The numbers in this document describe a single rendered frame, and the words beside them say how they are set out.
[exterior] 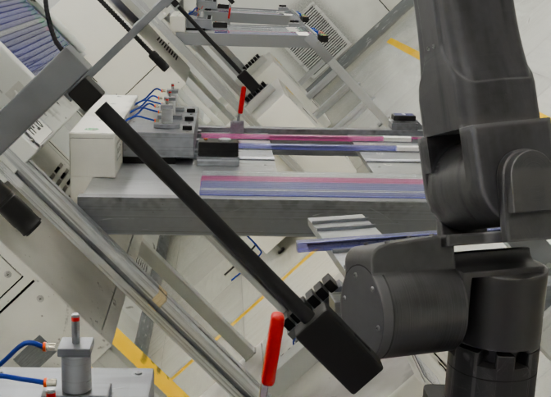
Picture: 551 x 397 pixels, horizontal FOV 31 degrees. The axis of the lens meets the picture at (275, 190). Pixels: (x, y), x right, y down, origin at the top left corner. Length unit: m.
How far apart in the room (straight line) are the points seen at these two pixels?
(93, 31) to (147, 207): 3.59
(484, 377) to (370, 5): 7.70
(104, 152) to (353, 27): 6.58
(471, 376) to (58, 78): 0.32
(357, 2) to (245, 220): 6.72
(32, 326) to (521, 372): 1.16
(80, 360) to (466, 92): 0.34
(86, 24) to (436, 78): 4.56
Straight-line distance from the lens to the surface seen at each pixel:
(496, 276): 0.63
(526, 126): 0.64
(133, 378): 0.82
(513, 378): 0.65
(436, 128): 0.65
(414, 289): 0.60
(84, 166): 1.80
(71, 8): 5.17
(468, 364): 0.65
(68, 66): 0.48
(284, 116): 5.18
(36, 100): 0.49
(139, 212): 1.62
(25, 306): 1.69
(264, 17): 6.58
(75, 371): 0.77
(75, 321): 0.76
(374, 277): 0.59
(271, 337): 0.82
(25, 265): 1.67
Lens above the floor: 1.33
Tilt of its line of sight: 12 degrees down
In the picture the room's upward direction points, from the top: 44 degrees counter-clockwise
